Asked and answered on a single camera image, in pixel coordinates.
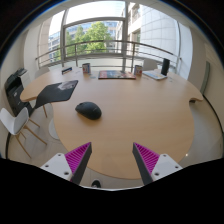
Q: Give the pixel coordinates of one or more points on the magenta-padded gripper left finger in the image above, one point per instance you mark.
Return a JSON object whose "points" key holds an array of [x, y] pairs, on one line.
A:
{"points": [[56, 165]]}

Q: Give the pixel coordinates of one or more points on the black office printer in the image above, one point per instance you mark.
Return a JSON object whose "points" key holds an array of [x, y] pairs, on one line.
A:
{"points": [[15, 91]]}

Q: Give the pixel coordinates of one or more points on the black case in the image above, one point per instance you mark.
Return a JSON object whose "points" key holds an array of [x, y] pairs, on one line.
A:
{"points": [[66, 70]]}

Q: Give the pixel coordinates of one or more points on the black computer mouse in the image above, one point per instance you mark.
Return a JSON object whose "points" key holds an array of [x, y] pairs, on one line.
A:
{"points": [[88, 110]]}

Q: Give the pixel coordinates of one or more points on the black printed mouse pad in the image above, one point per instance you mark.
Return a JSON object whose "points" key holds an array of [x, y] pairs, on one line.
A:
{"points": [[55, 91]]}

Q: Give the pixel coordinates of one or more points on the black upright speaker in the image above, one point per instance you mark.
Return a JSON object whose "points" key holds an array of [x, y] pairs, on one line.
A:
{"points": [[165, 66]]}

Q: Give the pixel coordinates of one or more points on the light blue booklet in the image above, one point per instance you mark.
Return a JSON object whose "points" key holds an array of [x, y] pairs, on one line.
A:
{"points": [[155, 75]]}

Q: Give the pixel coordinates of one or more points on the white round table base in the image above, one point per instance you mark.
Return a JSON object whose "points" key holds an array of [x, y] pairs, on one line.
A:
{"points": [[54, 130]]}

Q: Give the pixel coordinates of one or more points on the small printed box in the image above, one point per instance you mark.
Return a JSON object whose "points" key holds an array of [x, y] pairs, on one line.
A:
{"points": [[138, 69]]}

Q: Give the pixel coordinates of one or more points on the white chair with wooden legs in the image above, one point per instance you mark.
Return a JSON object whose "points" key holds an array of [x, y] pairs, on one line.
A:
{"points": [[14, 121]]}

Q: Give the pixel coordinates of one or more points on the grey metal balcony railing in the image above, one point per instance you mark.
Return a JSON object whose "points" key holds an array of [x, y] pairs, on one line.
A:
{"points": [[100, 42]]}

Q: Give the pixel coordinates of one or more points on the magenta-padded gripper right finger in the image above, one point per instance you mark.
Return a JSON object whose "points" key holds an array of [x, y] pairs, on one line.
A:
{"points": [[165, 165]]}

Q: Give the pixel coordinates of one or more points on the white printed mug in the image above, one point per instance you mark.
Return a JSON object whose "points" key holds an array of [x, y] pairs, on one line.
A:
{"points": [[86, 68]]}

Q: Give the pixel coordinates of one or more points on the red magazine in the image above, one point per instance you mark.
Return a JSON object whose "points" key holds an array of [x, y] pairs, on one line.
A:
{"points": [[116, 74]]}

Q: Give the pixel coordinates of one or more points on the green tree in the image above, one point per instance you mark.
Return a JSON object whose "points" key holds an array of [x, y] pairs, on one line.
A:
{"points": [[91, 36]]}

